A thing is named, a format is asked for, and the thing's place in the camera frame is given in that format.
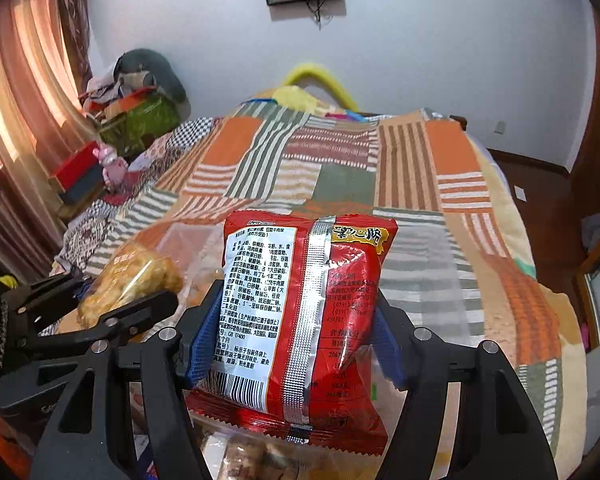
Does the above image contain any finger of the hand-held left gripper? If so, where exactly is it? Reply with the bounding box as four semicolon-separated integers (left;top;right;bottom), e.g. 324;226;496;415
1;274;97;332
0;289;181;411

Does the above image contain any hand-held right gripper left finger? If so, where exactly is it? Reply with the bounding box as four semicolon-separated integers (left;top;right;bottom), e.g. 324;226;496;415
30;279;232;480

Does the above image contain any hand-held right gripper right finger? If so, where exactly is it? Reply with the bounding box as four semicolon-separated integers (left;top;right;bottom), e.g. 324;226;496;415
370;299;557;480

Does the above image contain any clear bag of fried snacks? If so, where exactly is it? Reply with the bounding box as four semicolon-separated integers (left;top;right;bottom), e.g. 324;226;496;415
76;244;185;328

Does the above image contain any red snack packet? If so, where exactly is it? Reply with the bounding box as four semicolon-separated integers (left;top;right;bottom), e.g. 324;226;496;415
185;211;400;455

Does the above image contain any clear plastic bag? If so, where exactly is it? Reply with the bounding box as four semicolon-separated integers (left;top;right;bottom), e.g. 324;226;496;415
152;220;233;311

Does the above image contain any red and black box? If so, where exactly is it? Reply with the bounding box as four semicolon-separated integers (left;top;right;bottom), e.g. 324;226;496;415
50;140;107;207

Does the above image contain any brown snack packet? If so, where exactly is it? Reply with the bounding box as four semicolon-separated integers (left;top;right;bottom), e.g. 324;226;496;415
214;432;303;480

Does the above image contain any pink plush toy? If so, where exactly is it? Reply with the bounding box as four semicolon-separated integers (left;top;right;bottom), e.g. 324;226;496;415
94;142;129;190

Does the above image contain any orange striped curtain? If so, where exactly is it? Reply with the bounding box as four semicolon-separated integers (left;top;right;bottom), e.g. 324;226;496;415
0;0;97;273

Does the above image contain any green patterned bag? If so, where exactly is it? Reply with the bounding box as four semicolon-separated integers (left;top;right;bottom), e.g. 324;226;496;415
97;91;184;155

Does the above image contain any patchwork striped blanket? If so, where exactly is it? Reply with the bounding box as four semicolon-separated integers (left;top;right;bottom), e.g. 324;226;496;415
55;94;581;461

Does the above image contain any pile of clothes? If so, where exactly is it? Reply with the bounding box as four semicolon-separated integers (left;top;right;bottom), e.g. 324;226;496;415
80;48;189;113

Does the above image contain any yellow pillow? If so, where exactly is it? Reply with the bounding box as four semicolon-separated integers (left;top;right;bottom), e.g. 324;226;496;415
283;62;359;111

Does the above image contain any brown wooden cabinet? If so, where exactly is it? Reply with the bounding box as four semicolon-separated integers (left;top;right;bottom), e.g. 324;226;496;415
562;5;600;356

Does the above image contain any black monitor cable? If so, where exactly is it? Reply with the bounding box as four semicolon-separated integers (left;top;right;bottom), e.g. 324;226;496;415
305;0;332;28

